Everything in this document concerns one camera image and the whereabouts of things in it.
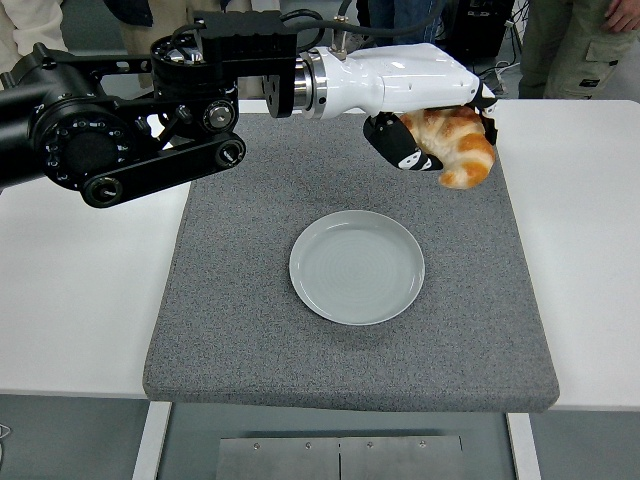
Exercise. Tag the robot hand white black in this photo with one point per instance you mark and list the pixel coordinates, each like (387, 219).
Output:
(400, 80)

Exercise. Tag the golden croissant bread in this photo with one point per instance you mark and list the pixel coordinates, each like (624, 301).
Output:
(465, 150)

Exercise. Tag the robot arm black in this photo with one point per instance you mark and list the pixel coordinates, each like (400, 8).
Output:
(90, 145)

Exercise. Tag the pale grey round plate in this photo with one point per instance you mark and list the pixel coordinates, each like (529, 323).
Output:
(357, 268)

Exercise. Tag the grey metal plate with screws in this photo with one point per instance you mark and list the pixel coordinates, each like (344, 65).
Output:
(340, 460)

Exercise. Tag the black equipment box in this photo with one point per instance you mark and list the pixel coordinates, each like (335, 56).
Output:
(482, 27)

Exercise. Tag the grey power strip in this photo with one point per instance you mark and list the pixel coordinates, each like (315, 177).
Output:
(500, 82)

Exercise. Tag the white desk leg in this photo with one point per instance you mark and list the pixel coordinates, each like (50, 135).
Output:
(517, 30)

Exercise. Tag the grey felt mat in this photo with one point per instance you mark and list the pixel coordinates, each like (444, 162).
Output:
(300, 175)

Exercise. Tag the white table leg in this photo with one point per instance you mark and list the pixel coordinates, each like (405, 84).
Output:
(150, 445)
(524, 450)

